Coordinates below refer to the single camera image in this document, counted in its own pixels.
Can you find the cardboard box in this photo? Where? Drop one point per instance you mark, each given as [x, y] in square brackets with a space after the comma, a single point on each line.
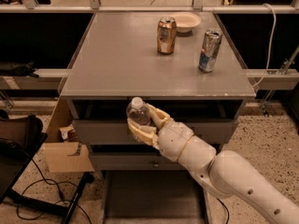
[63, 156]

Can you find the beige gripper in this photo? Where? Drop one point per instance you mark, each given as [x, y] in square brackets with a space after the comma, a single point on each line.
[173, 137]

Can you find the grey open bottom drawer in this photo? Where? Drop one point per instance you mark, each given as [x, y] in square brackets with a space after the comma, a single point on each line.
[152, 197]

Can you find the dark bag on cart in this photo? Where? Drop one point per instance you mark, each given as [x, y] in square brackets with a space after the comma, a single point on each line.
[19, 138]

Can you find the gold dented soda can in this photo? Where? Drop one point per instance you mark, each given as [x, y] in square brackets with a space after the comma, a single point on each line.
[166, 35]

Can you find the grey middle drawer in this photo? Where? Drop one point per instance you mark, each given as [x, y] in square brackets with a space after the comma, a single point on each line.
[132, 162]

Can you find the grey drawer cabinet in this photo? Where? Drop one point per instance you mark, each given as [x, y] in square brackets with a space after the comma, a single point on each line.
[119, 60]

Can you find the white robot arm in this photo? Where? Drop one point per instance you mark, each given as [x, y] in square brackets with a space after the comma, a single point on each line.
[222, 174]

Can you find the grey top drawer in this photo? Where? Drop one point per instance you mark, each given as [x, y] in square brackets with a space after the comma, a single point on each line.
[116, 132]

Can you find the white paper bowl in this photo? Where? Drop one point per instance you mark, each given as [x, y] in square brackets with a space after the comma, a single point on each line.
[186, 21]

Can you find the black cart stand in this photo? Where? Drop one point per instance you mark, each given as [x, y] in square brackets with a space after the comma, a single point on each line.
[14, 160]

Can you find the silver blue energy drink can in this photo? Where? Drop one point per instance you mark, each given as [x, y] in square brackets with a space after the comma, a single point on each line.
[210, 49]

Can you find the clear plastic water bottle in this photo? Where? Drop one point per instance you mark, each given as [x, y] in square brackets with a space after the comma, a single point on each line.
[138, 111]

